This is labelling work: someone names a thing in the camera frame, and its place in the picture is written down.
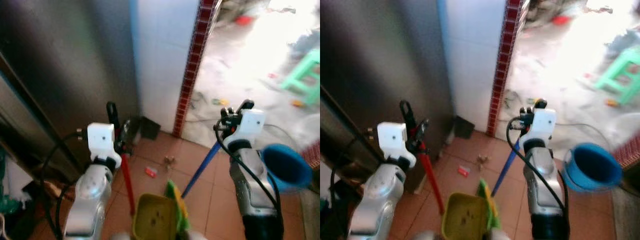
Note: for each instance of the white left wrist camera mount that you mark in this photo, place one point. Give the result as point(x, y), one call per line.
point(392, 137)
point(101, 137)

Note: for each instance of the teal and white cloth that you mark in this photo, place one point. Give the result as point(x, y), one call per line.
point(9, 192)

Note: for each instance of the small red wrapper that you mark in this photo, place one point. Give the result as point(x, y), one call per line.
point(463, 171)
point(151, 172)

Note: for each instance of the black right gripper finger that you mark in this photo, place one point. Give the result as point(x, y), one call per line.
point(540, 103)
point(246, 105)

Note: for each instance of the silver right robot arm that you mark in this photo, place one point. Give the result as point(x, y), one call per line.
point(252, 190)
point(542, 185)

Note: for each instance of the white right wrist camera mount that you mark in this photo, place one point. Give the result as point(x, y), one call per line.
point(250, 125)
point(544, 122)

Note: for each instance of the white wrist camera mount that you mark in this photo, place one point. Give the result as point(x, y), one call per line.
point(101, 137)
point(392, 137)
point(250, 125)
point(544, 122)

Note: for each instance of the small brown litter scrap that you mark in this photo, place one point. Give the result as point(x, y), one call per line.
point(483, 160)
point(170, 161)

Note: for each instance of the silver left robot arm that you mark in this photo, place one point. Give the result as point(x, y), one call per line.
point(92, 192)
point(377, 197)

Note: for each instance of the stainless steel cabinet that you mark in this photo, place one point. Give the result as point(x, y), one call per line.
point(380, 65)
point(65, 65)

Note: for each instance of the red checkered mat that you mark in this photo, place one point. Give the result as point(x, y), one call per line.
point(314, 155)
point(631, 152)

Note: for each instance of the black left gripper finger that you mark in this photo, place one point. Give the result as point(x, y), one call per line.
point(407, 113)
point(128, 129)
point(423, 127)
point(112, 114)

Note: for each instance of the red plastic object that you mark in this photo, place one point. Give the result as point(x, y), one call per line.
point(243, 20)
point(561, 20)

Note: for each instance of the blue plastic bucket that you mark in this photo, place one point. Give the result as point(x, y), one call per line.
point(285, 167)
point(592, 167)

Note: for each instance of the small orange litter piece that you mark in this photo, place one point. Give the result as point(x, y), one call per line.
point(611, 102)
point(297, 103)

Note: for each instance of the green plastic stool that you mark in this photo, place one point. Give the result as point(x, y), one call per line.
point(302, 75)
point(620, 75)

